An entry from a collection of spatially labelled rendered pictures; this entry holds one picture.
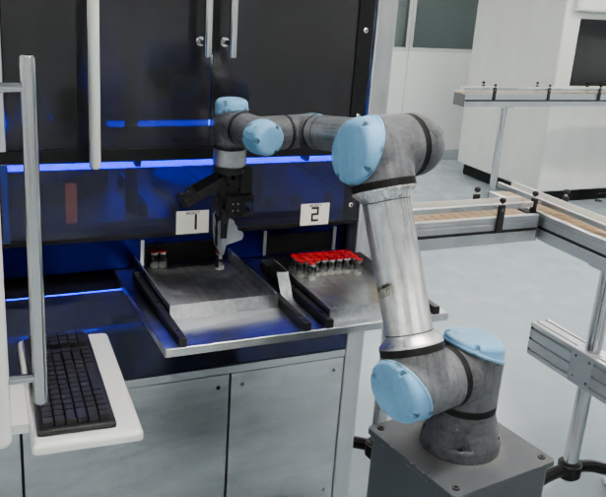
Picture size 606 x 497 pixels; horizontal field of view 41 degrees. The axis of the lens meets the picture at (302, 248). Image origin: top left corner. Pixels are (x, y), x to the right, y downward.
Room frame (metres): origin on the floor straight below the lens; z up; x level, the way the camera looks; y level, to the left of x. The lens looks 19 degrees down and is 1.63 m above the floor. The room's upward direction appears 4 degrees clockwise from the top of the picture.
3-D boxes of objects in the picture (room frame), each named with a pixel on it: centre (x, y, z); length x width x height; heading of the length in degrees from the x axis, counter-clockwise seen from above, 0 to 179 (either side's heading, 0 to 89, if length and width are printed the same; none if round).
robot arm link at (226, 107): (1.80, 0.18, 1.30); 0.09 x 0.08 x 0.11; 38
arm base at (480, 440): (1.37, -0.33, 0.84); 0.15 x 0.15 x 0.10
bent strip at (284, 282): (1.78, 0.01, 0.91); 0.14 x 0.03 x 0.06; 26
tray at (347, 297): (1.90, -0.12, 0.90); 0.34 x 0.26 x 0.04; 26
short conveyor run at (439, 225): (2.47, -0.43, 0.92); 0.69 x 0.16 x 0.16; 116
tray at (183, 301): (1.85, 0.24, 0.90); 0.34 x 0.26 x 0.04; 26
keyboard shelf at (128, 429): (1.46, 0.48, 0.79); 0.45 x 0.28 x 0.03; 23
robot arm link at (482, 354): (1.37, -0.32, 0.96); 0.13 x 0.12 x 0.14; 128
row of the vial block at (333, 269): (2.00, -0.07, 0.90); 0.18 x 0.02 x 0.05; 116
